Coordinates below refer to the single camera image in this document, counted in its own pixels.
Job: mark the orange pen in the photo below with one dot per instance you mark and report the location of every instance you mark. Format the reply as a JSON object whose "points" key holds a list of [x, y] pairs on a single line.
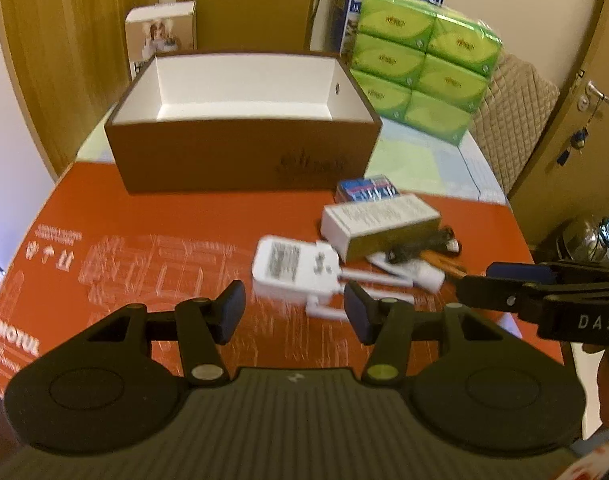
{"points": [[447, 266]]}

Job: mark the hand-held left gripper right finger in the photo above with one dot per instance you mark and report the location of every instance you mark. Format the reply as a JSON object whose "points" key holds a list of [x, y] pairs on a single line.
{"points": [[357, 311]]}

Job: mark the wooden wardrobe panel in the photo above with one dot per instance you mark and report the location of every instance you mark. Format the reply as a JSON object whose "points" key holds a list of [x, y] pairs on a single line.
{"points": [[74, 35]]}

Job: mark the large plain cardboard box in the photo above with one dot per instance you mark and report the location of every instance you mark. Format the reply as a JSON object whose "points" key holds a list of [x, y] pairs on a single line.
{"points": [[254, 5]]}

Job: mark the wooden door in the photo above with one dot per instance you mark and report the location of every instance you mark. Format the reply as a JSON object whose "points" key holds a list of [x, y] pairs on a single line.
{"points": [[559, 170]]}

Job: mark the green tissue multipack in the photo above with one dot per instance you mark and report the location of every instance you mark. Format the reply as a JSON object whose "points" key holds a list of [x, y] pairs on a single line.
{"points": [[424, 60]]}

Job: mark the brown cardboard box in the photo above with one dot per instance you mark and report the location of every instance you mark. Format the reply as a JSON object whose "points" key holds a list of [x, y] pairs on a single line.
{"points": [[234, 160]]}

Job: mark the blue printed box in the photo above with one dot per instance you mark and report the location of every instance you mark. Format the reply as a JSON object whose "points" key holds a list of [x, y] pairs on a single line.
{"points": [[349, 0]]}

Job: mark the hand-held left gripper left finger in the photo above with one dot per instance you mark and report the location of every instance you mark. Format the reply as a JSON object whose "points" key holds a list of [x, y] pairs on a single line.
{"points": [[233, 311]]}

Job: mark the keys with blue tassel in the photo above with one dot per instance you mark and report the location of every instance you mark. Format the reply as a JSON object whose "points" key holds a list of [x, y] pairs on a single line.
{"points": [[577, 140]]}

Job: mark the white cream tube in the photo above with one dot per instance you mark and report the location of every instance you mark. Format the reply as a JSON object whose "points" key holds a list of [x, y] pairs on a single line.
{"points": [[419, 274]]}

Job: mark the red and white package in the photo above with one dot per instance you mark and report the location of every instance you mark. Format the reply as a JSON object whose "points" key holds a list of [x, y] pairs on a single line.
{"points": [[589, 465]]}

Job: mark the beige quilted chair cover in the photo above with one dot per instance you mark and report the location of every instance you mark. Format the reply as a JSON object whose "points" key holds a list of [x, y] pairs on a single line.
{"points": [[519, 120]]}

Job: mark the metal kettle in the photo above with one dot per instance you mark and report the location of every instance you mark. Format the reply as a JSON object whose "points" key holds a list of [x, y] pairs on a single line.
{"points": [[582, 240]]}

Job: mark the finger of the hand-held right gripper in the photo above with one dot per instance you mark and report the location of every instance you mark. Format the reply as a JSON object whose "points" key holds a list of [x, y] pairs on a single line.
{"points": [[519, 273], [504, 300]]}

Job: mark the white carton with gold side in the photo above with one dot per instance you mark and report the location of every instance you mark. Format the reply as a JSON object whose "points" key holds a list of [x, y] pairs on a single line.
{"points": [[374, 220]]}

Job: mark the small white photo box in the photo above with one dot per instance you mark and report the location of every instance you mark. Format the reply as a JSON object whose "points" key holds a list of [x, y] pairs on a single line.
{"points": [[159, 35]]}

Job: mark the orange printed mat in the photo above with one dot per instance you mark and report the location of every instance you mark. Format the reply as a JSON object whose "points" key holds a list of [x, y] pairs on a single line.
{"points": [[134, 225]]}

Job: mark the clear floss box blue label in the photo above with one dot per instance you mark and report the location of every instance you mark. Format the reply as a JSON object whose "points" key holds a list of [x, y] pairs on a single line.
{"points": [[367, 189]]}

